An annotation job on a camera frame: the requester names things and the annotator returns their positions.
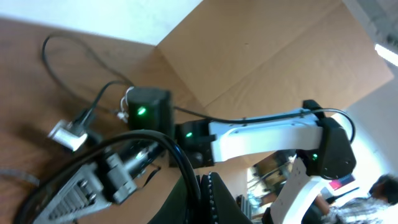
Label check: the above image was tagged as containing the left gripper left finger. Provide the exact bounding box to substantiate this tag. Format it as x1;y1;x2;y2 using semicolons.
148;177;197;224

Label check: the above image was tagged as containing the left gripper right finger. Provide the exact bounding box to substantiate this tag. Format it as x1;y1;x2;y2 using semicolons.
200;172;252;224

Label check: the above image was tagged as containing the brown cardboard panel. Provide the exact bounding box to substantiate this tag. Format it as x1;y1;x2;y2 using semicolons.
127;0;395;224

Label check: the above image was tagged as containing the seated person in background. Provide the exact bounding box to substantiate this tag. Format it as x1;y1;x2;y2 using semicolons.
314;174;397;224

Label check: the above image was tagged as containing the black USB cable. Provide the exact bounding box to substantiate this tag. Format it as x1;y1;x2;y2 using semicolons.
40;32;134;113
14;129;202;224

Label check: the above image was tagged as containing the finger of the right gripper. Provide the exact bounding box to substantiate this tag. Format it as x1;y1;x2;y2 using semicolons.
33;162;111;224

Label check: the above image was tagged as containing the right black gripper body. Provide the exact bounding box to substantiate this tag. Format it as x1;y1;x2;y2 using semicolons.
96;140;164;204

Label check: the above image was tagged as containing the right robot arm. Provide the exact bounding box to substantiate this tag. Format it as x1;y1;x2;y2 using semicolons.
14;87;356;223

